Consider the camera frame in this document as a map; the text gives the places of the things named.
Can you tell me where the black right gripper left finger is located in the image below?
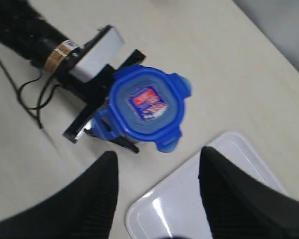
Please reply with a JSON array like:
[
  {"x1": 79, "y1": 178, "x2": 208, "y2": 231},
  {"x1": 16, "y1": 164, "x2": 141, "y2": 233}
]
[{"x1": 0, "y1": 151, "x2": 119, "y2": 239}]

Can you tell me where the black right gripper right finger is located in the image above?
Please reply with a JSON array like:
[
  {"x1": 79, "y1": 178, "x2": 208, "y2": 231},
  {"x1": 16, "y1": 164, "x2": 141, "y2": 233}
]
[{"x1": 198, "y1": 146, "x2": 299, "y2": 239}]

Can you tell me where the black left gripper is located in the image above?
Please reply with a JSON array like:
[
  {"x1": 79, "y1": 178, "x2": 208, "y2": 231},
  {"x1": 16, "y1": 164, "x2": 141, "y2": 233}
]
[{"x1": 57, "y1": 49, "x2": 146, "y2": 153}]

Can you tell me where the blue plastic snap lid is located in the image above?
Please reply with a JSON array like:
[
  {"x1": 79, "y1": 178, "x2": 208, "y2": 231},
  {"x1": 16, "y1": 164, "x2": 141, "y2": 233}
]
[{"x1": 90, "y1": 64, "x2": 192, "y2": 153}]

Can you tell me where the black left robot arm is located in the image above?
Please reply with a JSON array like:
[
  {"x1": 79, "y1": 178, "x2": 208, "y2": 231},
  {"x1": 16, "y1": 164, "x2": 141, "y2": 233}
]
[{"x1": 0, "y1": 0, "x2": 124, "y2": 142}]

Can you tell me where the white rectangular plastic tray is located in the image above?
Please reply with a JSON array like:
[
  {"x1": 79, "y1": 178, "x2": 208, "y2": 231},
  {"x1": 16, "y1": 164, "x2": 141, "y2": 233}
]
[{"x1": 125, "y1": 131, "x2": 288, "y2": 239}]

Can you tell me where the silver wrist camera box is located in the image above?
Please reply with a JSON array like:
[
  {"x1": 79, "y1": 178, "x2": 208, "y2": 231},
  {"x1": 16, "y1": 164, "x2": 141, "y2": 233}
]
[{"x1": 69, "y1": 25, "x2": 125, "y2": 83}]

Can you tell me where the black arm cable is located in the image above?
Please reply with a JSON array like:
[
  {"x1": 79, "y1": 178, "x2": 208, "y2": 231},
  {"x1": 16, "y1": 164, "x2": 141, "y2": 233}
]
[{"x1": 0, "y1": 46, "x2": 65, "y2": 129}]

